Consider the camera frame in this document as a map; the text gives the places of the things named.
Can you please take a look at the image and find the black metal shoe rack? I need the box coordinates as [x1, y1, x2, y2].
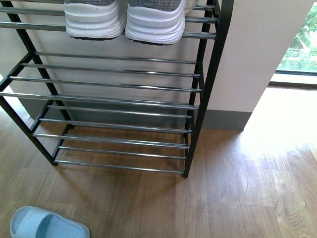
[0, 0, 234, 177]

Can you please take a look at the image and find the light blue slipper far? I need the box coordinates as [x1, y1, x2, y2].
[10, 206, 90, 238]

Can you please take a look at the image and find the grey knit sneaker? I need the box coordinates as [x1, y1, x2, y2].
[125, 0, 198, 45]
[64, 0, 127, 40]

